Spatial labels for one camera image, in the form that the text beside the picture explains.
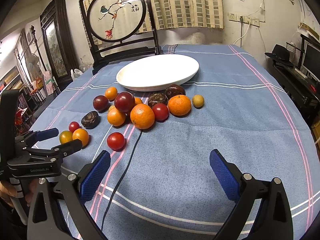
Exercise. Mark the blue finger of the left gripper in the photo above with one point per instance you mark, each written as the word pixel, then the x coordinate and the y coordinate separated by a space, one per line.
pixel 68 148
pixel 46 134

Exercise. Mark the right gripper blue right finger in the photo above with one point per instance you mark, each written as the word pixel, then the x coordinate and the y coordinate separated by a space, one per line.
pixel 273 219

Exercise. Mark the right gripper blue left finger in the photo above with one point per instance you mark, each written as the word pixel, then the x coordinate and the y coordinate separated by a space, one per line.
pixel 46 220

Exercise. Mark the yellow-green tomato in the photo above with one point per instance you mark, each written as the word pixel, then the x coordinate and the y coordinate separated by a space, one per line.
pixel 65 136

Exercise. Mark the orange tomato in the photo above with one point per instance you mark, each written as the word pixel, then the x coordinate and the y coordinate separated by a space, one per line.
pixel 82 135

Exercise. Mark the red cherry tomato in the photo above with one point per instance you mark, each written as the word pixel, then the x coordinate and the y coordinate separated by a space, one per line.
pixel 73 126
pixel 161 112
pixel 116 141

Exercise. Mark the dark passion fruit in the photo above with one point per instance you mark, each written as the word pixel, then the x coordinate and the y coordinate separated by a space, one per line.
pixel 90 120
pixel 174 90
pixel 155 98

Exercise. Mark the red cherry tomato front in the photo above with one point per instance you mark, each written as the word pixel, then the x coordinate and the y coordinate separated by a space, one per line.
pixel 116 141

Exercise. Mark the small dark red plum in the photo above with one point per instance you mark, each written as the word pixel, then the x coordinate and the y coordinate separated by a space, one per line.
pixel 100 103

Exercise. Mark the large dark red plum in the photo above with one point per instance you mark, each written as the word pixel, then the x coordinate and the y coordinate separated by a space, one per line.
pixel 124 102

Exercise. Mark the large orange mandarin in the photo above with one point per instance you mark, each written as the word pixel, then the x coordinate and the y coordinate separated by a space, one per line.
pixel 142 116

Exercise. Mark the small orange hidden fruit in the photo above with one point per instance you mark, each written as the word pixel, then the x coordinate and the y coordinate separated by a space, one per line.
pixel 138 101

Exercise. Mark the dark passion fruit back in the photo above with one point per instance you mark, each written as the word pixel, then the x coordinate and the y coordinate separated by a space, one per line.
pixel 174 90

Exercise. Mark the small yellow-green fruit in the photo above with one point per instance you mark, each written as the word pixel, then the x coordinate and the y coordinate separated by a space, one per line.
pixel 198 101

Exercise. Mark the medium orange fruit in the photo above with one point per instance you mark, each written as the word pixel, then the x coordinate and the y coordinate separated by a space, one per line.
pixel 116 117

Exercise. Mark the small orange fruit back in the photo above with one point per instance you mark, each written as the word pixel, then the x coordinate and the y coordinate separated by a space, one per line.
pixel 111 93

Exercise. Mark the person's left hand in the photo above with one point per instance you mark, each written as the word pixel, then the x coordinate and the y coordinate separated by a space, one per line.
pixel 8 191

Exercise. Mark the standing fan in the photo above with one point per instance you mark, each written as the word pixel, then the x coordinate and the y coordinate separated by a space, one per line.
pixel 32 62

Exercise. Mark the blue striped tablecloth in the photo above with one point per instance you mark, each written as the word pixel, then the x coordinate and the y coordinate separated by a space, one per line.
pixel 161 186

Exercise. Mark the dark framed painting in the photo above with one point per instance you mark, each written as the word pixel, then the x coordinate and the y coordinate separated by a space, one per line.
pixel 58 42

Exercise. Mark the white oval plate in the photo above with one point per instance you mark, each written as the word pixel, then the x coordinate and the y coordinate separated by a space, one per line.
pixel 157 72

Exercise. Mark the dark side desk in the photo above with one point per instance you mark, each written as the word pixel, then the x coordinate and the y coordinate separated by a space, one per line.
pixel 302 91

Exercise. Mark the round embroidered screen stand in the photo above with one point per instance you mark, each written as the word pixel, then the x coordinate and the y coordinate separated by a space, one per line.
pixel 119 30

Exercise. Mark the computer monitor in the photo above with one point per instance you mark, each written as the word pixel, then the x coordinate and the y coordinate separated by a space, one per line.
pixel 311 61

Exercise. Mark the black hat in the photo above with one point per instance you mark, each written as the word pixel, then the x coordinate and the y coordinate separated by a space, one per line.
pixel 281 55

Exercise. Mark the striped beige curtain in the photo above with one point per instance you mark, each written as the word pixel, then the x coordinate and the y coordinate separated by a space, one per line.
pixel 175 2

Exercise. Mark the wall power outlets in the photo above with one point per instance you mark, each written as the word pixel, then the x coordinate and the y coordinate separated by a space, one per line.
pixel 232 16

